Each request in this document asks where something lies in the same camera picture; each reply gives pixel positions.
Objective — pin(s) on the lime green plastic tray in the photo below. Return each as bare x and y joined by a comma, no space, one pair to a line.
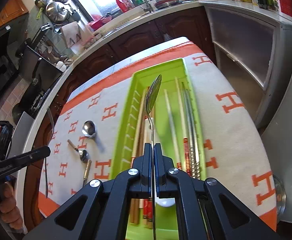
127,127

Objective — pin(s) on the small steel spoon gold handle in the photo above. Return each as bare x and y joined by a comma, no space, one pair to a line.
84,157

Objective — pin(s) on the person's left hand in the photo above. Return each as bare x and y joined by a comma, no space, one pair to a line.
9,212

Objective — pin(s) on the hanging steel pots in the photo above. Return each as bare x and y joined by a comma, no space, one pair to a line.
55,10

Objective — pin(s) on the white ceramic soup spoon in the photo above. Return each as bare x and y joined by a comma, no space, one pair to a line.
163,202

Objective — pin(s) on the black stove range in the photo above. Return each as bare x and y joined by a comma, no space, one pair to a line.
42,77

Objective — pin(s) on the orange beige H-pattern cloth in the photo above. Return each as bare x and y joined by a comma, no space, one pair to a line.
101,116

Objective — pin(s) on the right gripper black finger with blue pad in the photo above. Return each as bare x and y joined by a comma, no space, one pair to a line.
16,163

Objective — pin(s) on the steel pot lid on floor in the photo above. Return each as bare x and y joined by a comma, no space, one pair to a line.
280,194

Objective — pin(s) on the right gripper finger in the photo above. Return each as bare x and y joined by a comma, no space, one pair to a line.
100,210
205,209

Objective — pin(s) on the grey metal cabinet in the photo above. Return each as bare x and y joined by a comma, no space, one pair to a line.
254,52

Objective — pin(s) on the bamboo chopstick red black end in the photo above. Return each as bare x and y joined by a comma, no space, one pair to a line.
138,149

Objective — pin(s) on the pale chopstick red end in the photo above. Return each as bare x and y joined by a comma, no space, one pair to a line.
184,134

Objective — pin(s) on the red spray bottle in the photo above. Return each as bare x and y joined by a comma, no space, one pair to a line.
122,6

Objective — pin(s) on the large steel spoon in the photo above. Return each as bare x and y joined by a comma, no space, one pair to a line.
150,101

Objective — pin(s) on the white chopstick red striped end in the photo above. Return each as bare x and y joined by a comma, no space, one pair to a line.
173,131

